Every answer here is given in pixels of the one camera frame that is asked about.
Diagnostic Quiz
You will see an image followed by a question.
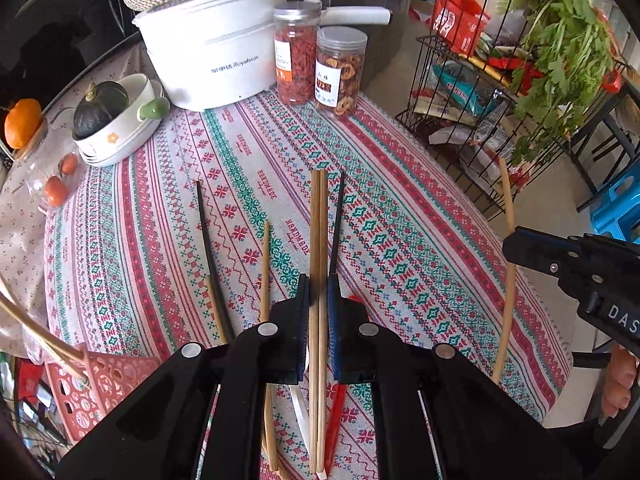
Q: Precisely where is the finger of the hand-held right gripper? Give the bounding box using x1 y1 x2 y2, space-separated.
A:
502 226 593 283

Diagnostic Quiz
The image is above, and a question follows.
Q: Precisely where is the black metal frame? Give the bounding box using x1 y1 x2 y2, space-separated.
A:
564 60 640 213

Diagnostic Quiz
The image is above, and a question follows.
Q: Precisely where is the black chopstick with red handle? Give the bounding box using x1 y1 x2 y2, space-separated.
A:
322 171 347 478

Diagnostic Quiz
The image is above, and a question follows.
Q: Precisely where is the black wire rack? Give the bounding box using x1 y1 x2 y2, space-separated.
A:
394 0 632 222

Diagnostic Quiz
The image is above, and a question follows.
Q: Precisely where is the striped patterned tablecloth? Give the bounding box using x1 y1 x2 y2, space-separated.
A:
44 87 574 480

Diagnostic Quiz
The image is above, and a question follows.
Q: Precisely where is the white chopstick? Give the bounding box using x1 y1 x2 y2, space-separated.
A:
291 384 313 437

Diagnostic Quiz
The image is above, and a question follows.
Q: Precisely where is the dark green squash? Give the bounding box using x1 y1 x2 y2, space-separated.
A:
73 81 130 140

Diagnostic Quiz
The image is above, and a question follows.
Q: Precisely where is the blue plastic stool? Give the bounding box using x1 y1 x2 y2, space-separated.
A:
589 175 640 242

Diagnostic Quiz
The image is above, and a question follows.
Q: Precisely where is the wooden chopstick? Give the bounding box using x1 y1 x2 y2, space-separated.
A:
491 156 517 387
206 277 230 347
259 221 281 473
315 170 329 477

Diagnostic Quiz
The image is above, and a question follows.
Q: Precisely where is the white electric cooking pot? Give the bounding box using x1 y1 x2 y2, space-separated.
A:
132 0 392 112

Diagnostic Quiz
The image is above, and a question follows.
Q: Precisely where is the bamboo chopstick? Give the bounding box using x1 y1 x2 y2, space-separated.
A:
0 272 86 380
0 294 87 362

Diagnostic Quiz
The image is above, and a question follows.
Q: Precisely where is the person's right hand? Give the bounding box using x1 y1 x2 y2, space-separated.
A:
600 345 640 419

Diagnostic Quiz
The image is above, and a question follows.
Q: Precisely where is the clear plastic container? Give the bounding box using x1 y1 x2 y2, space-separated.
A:
17 127 87 213

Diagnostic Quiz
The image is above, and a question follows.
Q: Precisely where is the pink plastic basket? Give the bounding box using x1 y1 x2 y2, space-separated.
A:
44 349 168 443

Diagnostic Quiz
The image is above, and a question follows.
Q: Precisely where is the orange pumpkin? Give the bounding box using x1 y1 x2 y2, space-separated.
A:
4 98 44 150

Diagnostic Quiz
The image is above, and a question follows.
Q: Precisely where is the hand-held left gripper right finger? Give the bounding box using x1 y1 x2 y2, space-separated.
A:
327 274 587 480

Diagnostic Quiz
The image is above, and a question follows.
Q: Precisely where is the white floral bowl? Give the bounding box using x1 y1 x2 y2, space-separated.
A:
75 110 167 167

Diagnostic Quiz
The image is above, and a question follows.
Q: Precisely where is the floral print cloth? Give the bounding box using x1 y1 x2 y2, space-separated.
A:
0 105 88 363

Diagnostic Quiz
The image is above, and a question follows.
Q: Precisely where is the white dish with green handle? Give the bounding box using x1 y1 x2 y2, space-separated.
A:
72 73 171 142

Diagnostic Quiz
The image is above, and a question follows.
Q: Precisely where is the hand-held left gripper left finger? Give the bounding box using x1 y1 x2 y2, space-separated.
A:
52 274 311 480

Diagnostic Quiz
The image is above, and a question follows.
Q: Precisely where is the red snack packet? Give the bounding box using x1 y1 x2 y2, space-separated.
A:
431 0 490 59

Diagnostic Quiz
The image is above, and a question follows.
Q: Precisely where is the jar of dried fruit slices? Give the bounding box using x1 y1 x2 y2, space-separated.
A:
314 26 369 119

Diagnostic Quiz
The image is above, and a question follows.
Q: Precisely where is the bunch of leafy greens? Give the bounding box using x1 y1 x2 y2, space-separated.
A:
492 0 617 163

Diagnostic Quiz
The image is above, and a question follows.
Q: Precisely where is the jar of red goji berries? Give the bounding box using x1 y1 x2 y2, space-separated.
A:
272 0 323 106

